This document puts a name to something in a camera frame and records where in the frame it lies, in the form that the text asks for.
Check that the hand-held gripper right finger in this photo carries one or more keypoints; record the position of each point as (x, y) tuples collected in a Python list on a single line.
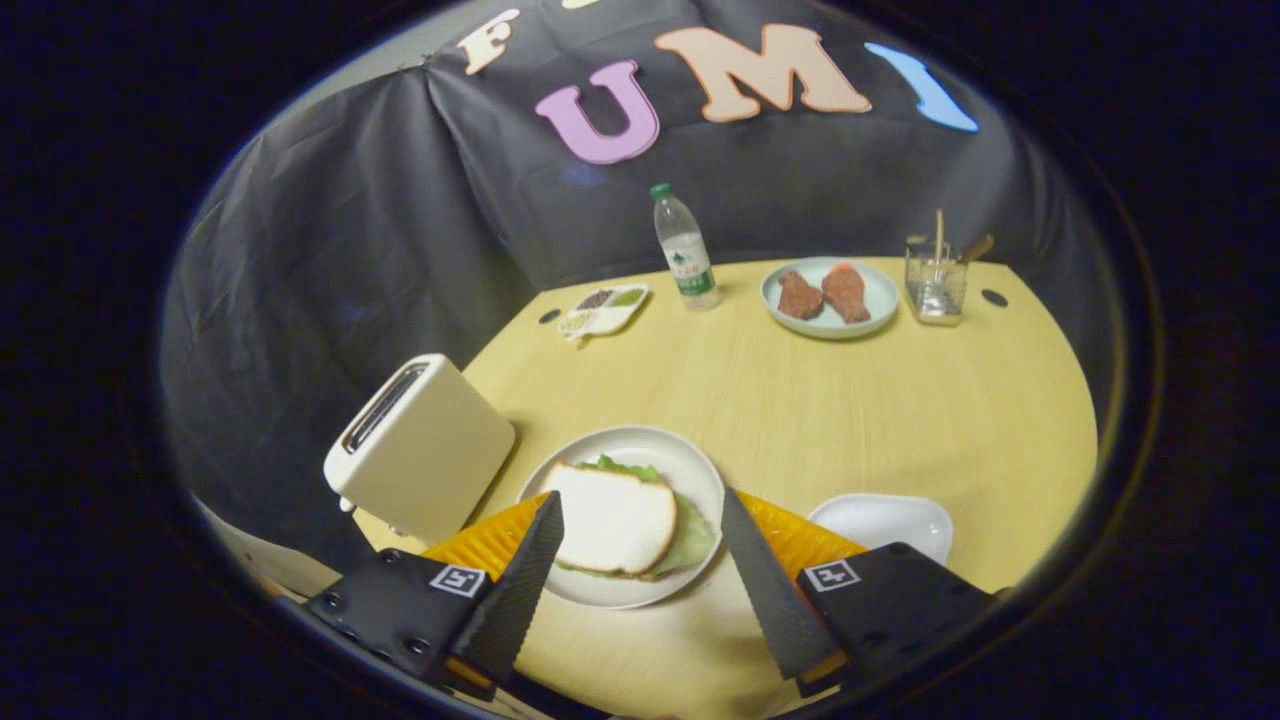
[(770, 595)]

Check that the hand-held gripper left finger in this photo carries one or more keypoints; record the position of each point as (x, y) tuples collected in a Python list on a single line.
[(515, 600)]

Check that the green lettuce leaf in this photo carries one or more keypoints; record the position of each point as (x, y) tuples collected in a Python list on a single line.
[(695, 535)]

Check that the plain toast bread slice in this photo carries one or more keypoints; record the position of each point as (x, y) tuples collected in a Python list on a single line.
[(615, 520)]

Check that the white rounded square plate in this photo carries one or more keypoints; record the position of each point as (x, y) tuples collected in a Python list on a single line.
[(880, 522)]

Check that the cream white toaster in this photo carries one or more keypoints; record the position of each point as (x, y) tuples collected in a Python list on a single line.
[(430, 460)]

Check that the round beige plate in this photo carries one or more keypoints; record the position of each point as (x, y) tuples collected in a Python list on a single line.
[(650, 445)]

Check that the dark brown meat patty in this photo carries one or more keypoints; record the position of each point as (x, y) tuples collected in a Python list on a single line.
[(800, 296)]

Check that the divided white condiment dish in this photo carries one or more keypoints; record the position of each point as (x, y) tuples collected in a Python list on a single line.
[(610, 310)]

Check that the reddish brown meat patty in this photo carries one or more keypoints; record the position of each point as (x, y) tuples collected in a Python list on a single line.
[(846, 292)]

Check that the light blue plate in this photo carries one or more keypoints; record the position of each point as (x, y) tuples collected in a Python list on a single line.
[(880, 300)]

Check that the clear plastic water bottle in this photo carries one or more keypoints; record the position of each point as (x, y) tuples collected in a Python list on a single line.
[(686, 255)]

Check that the black backdrop cloth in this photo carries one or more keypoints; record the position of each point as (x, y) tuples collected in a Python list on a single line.
[(400, 220)]

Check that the thin wooden stick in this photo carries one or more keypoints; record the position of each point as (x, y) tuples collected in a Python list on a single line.
[(939, 235)]

